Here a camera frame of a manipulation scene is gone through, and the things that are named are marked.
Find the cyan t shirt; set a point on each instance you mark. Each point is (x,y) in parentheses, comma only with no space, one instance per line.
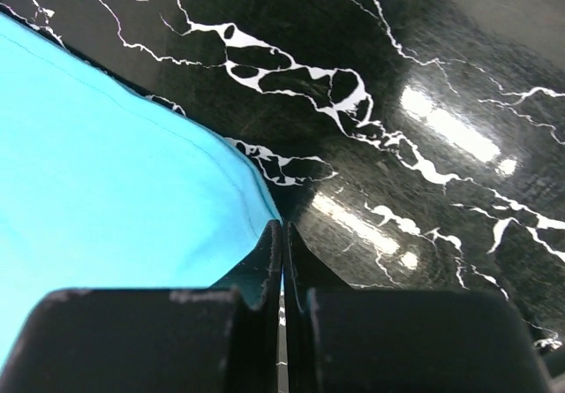
(102,188)

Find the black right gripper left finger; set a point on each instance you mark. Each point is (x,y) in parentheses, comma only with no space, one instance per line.
(251,365)

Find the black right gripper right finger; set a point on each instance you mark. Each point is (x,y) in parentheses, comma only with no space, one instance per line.
(302,271)

